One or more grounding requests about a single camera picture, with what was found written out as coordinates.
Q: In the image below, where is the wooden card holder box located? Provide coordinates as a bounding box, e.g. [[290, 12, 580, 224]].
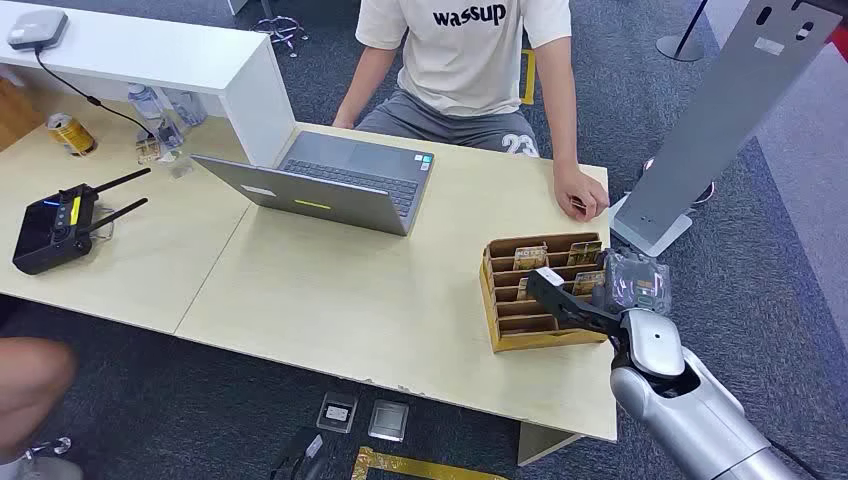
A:
[[479, 231, 611, 354]]

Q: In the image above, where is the stanchion post with base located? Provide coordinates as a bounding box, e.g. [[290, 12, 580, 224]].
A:
[[655, 0, 710, 64]]

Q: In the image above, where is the yellow floor tape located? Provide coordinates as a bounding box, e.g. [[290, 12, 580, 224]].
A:
[[350, 446, 513, 480]]

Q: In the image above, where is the yellow chair frame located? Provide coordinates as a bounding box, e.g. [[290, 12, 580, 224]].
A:
[[519, 48, 537, 107]]

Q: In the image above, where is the person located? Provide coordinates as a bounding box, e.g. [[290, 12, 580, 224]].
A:
[[331, 0, 611, 223]]

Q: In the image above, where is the person's left hand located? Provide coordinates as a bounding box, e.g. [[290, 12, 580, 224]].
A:
[[553, 162, 611, 223]]

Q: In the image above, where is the white desk shelf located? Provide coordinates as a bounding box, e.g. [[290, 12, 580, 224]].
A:
[[0, 0, 298, 169]]

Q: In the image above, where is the black cable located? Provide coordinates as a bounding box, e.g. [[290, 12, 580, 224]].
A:
[[34, 46, 158, 140]]

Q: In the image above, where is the grey kiosk stand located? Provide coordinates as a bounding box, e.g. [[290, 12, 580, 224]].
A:
[[608, 0, 845, 259]]

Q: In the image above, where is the grey laptop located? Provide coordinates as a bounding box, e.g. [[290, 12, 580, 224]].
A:
[[190, 130, 437, 238]]

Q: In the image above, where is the black remote controller with antennas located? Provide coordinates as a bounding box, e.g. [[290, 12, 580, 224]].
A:
[[11, 167, 152, 277]]

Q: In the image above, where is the grey flat device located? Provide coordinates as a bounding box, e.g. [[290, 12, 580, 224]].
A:
[[6, 7, 70, 52]]

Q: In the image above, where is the gold drink can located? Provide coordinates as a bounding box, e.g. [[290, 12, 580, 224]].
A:
[[44, 112, 99, 158]]

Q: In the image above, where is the chair star base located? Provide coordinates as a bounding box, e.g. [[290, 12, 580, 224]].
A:
[[250, 13, 310, 60]]

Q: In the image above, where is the black object on floor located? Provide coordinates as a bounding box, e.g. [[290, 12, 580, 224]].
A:
[[267, 428, 327, 480]]

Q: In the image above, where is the clear plastic water bottle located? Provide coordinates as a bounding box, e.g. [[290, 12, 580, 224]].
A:
[[162, 87, 209, 128], [127, 82, 186, 151]]

